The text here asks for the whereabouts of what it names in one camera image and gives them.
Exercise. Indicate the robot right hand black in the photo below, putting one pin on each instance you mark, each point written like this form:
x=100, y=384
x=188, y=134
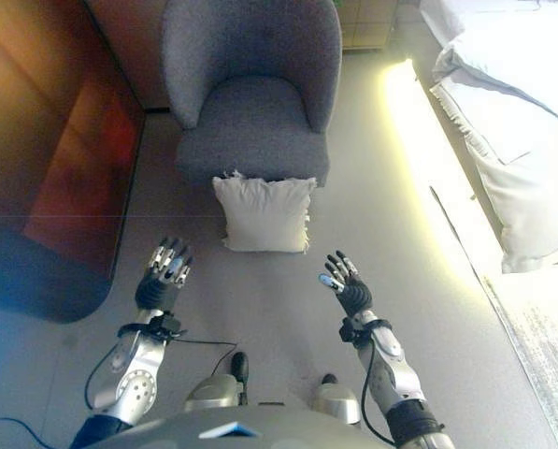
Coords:
x=355, y=294

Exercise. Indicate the robot left hand black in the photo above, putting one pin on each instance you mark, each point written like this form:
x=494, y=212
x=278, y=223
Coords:
x=154, y=292

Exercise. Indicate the white fringed cushion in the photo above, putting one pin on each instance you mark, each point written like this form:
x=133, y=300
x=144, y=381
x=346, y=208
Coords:
x=264, y=215

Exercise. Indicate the robot left arm silver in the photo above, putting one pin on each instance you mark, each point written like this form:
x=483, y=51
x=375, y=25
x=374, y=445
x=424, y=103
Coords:
x=136, y=374

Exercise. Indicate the robot right arm silver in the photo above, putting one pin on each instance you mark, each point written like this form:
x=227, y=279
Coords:
x=395, y=374

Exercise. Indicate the robot right leg silver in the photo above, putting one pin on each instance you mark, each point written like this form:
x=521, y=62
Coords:
x=334, y=402

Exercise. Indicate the robot leg silver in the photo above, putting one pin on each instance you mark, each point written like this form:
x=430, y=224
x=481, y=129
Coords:
x=213, y=390
x=334, y=402

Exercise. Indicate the robot left leg silver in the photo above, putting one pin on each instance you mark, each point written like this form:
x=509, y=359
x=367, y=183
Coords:
x=213, y=390

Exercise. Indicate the brown wooden cabinet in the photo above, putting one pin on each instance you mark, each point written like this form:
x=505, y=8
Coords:
x=49, y=163

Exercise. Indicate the robot torso silver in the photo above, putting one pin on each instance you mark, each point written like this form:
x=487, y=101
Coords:
x=260, y=432

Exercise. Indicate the grey patterned rug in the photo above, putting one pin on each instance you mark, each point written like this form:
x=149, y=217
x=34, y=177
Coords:
x=545, y=355

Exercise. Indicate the grey fabric chair seat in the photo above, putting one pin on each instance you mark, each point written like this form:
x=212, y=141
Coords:
x=253, y=117

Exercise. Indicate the white fringed cloth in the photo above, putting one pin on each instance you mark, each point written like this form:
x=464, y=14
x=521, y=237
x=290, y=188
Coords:
x=521, y=178

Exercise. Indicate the light wooden drawer unit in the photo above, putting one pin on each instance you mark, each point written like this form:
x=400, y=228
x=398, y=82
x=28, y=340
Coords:
x=365, y=23

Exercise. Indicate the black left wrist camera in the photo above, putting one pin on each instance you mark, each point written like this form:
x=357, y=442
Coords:
x=168, y=323

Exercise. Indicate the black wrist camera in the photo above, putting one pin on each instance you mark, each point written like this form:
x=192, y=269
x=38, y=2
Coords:
x=168, y=323
x=347, y=331

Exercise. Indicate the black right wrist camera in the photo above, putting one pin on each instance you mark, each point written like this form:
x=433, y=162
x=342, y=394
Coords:
x=347, y=331

